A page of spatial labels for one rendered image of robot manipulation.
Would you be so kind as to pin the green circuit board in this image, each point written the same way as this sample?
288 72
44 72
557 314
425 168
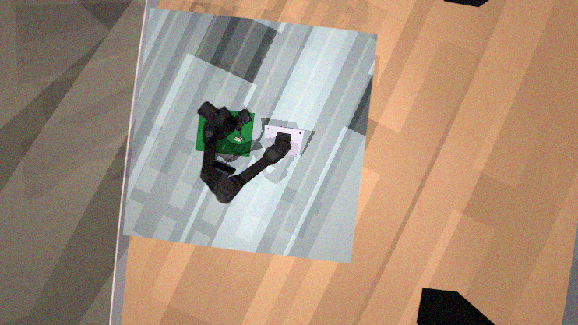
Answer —
230 144

